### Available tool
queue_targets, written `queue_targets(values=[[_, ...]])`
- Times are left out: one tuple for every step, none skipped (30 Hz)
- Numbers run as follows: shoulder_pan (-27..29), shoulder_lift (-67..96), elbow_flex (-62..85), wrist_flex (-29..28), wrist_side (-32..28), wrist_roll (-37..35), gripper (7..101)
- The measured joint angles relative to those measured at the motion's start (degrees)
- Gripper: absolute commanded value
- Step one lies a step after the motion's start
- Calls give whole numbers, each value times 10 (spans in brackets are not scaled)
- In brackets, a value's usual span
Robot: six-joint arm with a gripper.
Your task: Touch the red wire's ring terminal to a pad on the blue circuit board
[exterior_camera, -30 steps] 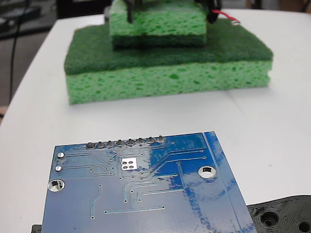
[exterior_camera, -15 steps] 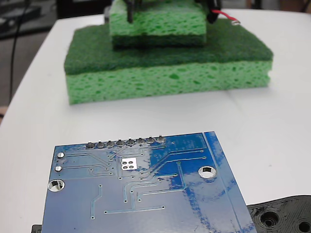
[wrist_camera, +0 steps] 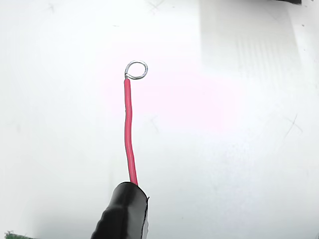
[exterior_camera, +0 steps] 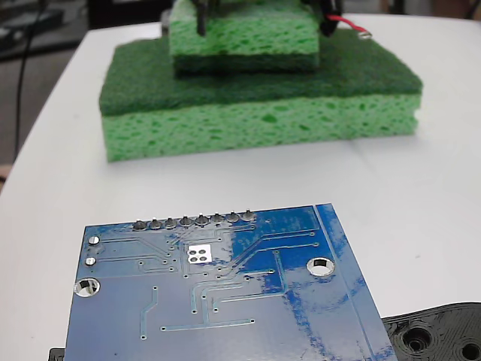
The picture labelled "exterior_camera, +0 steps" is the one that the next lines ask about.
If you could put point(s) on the blue circuit board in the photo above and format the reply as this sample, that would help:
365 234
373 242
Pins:
233 301

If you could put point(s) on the small green sponge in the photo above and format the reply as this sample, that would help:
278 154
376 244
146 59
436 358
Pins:
255 41

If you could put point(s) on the large green sponge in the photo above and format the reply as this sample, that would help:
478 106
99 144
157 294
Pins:
240 124

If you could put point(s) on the dark background equipment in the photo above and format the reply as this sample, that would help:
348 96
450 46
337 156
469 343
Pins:
22 34

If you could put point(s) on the black printed bracket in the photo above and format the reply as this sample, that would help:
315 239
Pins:
439 331

